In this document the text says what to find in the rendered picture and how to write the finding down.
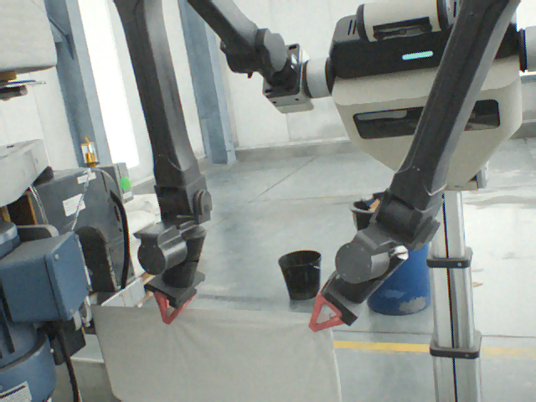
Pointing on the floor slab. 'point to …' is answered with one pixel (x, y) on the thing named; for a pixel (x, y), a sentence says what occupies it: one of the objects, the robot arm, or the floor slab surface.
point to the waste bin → (420, 285)
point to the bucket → (301, 273)
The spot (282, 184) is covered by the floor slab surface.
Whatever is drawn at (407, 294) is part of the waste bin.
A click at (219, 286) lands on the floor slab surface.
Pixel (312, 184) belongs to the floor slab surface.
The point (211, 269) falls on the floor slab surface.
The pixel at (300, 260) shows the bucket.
